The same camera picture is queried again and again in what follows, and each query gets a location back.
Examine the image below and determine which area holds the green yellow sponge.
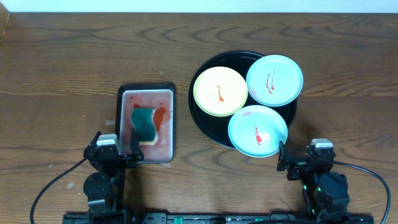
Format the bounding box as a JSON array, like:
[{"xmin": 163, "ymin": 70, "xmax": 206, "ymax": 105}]
[{"xmin": 131, "ymin": 108, "xmax": 157, "ymax": 145}]

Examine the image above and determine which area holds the mint plate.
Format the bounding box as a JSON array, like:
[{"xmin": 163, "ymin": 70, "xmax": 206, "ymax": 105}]
[
  {"xmin": 228, "ymin": 105, "xmax": 288, "ymax": 157},
  {"xmin": 246, "ymin": 55, "xmax": 303, "ymax": 107}
]

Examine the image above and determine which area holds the yellow plate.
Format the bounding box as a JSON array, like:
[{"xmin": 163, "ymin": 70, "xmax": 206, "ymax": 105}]
[{"xmin": 193, "ymin": 67, "xmax": 248, "ymax": 117}]

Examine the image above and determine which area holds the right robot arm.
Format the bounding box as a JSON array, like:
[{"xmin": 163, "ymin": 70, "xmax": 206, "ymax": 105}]
[{"xmin": 277, "ymin": 138, "xmax": 350, "ymax": 223}]

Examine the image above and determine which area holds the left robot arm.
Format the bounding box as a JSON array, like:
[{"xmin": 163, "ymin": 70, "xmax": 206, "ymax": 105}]
[{"xmin": 83, "ymin": 129, "xmax": 144, "ymax": 223}]

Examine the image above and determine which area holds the black rectangular soap tray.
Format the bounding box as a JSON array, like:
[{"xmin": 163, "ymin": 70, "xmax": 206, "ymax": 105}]
[{"xmin": 115, "ymin": 83, "xmax": 175, "ymax": 164}]

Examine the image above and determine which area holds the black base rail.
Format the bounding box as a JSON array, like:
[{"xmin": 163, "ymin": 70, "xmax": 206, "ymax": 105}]
[{"xmin": 62, "ymin": 211, "xmax": 375, "ymax": 224}]

